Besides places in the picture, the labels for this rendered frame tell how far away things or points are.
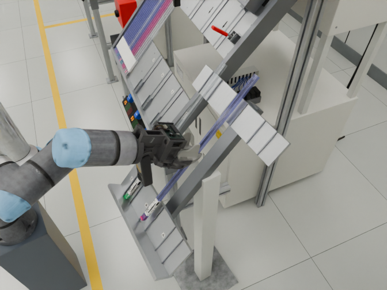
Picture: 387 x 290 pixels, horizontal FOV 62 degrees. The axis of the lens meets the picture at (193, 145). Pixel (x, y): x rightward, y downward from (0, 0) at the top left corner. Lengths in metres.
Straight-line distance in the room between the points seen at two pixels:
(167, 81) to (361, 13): 0.71
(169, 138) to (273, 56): 1.19
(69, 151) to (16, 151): 0.50
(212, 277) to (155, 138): 1.08
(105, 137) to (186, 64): 1.11
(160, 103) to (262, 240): 0.94
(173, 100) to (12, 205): 0.68
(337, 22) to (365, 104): 1.52
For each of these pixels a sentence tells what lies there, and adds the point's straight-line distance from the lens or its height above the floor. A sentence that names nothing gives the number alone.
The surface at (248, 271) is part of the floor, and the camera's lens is 1.70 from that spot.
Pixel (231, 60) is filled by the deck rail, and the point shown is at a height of 1.01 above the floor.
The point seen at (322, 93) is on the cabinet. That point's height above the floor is 0.62.
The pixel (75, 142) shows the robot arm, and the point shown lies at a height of 1.15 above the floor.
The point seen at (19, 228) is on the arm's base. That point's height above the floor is 0.60.
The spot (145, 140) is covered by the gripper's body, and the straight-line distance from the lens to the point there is 0.69.
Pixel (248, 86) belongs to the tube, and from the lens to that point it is 0.78.
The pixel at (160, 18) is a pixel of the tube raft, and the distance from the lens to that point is 1.43.
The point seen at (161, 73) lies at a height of 0.83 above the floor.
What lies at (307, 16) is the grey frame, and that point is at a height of 1.11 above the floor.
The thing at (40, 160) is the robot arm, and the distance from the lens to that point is 0.71.
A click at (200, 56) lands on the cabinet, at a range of 1.76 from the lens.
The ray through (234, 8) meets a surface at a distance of 1.15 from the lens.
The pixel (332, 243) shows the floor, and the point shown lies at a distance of 1.88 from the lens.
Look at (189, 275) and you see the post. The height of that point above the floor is 0.01.
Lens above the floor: 1.59
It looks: 49 degrees down
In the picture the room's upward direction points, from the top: straight up
